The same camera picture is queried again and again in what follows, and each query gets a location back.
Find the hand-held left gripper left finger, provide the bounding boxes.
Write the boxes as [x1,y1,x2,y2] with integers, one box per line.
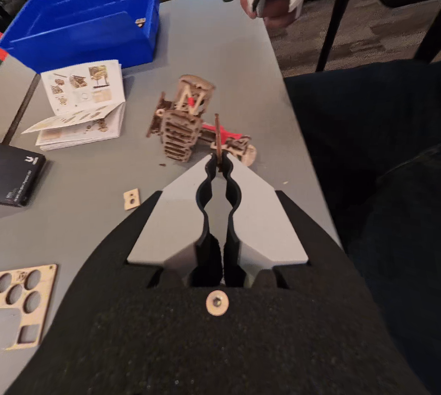
[127,154,217,288]

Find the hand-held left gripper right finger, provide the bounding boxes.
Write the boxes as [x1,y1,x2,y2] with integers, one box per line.
[220,154,309,289]

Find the wooden biplane model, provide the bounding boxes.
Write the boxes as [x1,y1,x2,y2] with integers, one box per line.
[146,75,258,166]

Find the wooden model part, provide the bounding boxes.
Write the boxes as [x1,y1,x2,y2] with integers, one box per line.
[214,113,223,172]

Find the grey desk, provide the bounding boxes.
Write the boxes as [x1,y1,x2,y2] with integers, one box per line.
[0,0,344,395]
[0,54,38,142]

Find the black chair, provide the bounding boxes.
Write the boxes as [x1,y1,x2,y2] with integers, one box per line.
[315,0,441,73]

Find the person's legs in dark trousers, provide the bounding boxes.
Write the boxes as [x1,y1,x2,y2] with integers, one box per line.
[284,59,441,395]

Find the punched wooden parts sheet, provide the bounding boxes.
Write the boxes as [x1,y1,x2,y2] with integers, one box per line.
[0,264,58,351]

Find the black model kit box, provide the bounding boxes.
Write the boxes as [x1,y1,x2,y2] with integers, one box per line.
[0,144,47,208]

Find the white instruction booklet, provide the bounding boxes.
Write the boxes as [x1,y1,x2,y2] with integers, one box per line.
[21,60,126,152]

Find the blue plastic bin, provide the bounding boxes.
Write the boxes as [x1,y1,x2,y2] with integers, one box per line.
[0,0,161,73]

